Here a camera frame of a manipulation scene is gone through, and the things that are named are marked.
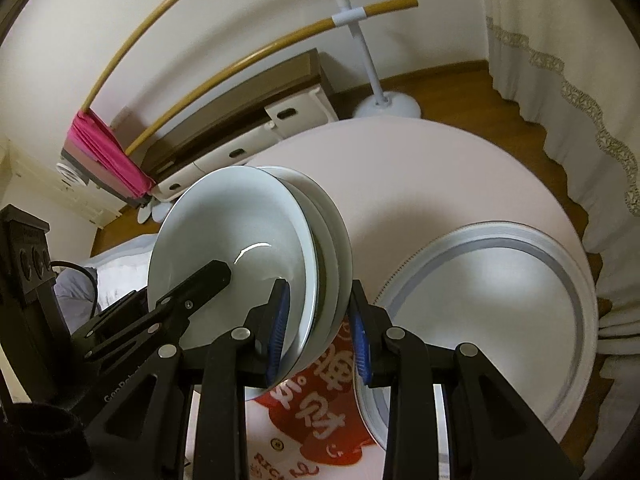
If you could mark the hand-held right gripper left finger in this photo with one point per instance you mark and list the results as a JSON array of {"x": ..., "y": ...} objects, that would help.
[{"x": 277, "y": 330}]

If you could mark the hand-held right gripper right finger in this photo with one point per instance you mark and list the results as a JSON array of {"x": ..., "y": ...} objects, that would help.
[{"x": 357, "y": 340}]

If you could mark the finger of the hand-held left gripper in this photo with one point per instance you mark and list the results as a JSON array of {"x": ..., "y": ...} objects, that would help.
[
  {"x": 125, "y": 307},
  {"x": 200, "y": 287}
]

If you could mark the white ceramic bowl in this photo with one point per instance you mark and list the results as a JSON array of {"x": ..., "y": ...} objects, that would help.
[
  {"x": 225, "y": 220},
  {"x": 346, "y": 270},
  {"x": 331, "y": 280}
]

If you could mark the white blanket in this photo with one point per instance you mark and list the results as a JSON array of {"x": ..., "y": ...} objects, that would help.
[{"x": 125, "y": 270}]

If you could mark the grey cloth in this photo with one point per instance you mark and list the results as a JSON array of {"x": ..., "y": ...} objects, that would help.
[{"x": 72, "y": 295}]

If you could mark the cream cabinet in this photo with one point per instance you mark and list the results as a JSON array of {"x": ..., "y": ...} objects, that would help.
[{"x": 30, "y": 180}]

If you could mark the brown towel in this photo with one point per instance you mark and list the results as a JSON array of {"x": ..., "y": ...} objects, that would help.
[{"x": 90, "y": 167}]

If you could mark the pink towel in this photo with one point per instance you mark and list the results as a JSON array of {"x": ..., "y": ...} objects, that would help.
[{"x": 110, "y": 155}]

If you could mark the low brown and white cabinet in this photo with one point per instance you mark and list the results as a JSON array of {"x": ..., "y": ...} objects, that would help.
[{"x": 240, "y": 95}]

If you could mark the towel rack with yellow rods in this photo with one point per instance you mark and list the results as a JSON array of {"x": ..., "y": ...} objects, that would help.
[{"x": 385, "y": 105}]

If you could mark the white curtain with lace trim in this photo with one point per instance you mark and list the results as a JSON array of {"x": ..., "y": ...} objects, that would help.
[{"x": 575, "y": 20}]

